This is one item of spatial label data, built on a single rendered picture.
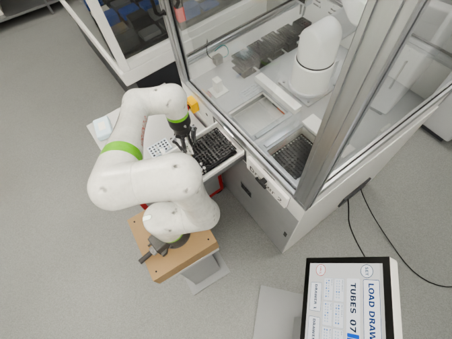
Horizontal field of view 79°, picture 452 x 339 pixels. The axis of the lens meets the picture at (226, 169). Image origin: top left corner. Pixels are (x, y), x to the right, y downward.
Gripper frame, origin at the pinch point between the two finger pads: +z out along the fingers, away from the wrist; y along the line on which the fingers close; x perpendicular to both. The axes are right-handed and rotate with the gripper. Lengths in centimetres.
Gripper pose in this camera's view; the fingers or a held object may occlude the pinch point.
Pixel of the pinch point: (188, 149)
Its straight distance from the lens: 132.8
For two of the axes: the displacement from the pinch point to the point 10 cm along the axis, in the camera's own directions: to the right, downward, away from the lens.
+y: -8.0, 5.4, -2.5
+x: 5.9, 6.9, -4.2
